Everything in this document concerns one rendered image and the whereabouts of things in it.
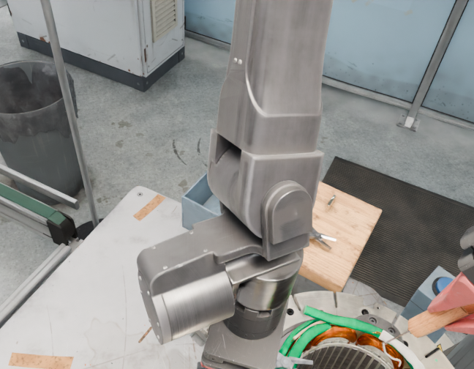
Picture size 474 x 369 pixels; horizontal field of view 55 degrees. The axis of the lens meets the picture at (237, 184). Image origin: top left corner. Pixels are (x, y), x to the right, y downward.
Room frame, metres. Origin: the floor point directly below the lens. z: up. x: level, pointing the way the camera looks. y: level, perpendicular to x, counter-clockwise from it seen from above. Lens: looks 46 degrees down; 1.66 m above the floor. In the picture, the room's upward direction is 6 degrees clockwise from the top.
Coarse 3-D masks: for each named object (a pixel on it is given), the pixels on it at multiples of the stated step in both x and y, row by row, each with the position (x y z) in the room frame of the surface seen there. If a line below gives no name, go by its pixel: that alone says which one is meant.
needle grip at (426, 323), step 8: (472, 304) 0.19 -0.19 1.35; (424, 312) 0.20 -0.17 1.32; (432, 312) 0.20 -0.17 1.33; (440, 312) 0.19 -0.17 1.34; (448, 312) 0.19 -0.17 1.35; (456, 312) 0.19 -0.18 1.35; (464, 312) 0.19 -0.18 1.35; (472, 312) 0.19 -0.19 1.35; (416, 320) 0.20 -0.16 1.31; (424, 320) 0.19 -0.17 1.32; (432, 320) 0.19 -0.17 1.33; (440, 320) 0.19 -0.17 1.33; (448, 320) 0.19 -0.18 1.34; (456, 320) 0.19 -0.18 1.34; (408, 328) 0.20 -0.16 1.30; (416, 328) 0.19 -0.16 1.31; (424, 328) 0.19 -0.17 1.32; (432, 328) 0.19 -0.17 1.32; (440, 328) 0.19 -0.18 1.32; (416, 336) 0.19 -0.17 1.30
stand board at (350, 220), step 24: (336, 192) 0.58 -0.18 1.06; (312, 216) 0.52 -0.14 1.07; (336, 216) 0.52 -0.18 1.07; (360, 216) 0.53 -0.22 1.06; (312, 240) 0.47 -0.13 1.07; (336, 240) 0.47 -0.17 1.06; (360, 240) 0.48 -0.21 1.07; (312, 264) 0.42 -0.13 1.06; (336, 264) 0.42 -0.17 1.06; (336, 288) 0.39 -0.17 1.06
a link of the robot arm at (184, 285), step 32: (288, 192) 0.21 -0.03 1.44; (192, 224) 0.22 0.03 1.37; (224, 224) 0.22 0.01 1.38; (288, 224) 0.20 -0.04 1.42; (160, 256) 0.19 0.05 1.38; (192, 256) 0.19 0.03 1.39; (224, 256) 0.19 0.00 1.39; (160, 288) 0.16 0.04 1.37; (192, 288) 0.17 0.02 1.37; (224, 288) 0.18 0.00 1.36; (160, 320) 0.15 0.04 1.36; (192, 320) 0.16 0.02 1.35
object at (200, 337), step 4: (204, 328) 0.42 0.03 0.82; (208, 328) 0.42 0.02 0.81; (192, 332) 0.42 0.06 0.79; (196, 332) 0.42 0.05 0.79; (200, 332) 0.41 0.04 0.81; (204, 332) 0.41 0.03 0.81; (192, 336) 0.41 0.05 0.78; (196, 336) 0.42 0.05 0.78; (200, 336) 0.41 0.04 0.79; (204, 336) 0.40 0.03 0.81; (196, 340) 0.41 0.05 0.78; (200, 340) 0.41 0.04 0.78; (204, 340) 0.40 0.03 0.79; (200, 344) 0.40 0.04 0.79
